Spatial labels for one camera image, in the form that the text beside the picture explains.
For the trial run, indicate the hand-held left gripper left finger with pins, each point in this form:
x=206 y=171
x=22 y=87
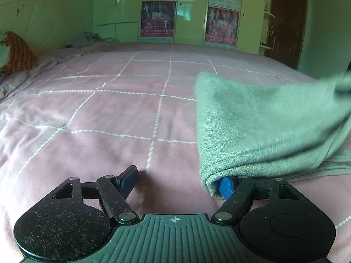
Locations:
x=129 y=177

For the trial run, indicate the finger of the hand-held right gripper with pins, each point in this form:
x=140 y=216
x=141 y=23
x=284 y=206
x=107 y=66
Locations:
x=344 y=88

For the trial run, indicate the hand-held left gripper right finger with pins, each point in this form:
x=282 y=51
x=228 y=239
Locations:
x=226 y=187

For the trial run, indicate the green knitted cloth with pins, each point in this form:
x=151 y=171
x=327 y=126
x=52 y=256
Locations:
x=260 y=126

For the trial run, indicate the pink checked bed quilt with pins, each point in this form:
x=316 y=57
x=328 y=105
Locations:
x=109 y=120

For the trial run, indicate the brown wooden door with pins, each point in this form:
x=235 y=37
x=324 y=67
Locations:
x=288 y=22

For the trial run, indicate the cream corner shelf unit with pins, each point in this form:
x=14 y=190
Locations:
x=267 y=19

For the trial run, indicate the crumpled grey blanket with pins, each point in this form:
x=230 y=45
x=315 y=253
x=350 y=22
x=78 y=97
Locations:
x=87 y=39

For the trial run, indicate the green wardrobe with posters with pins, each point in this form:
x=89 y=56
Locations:
x=189 y=11

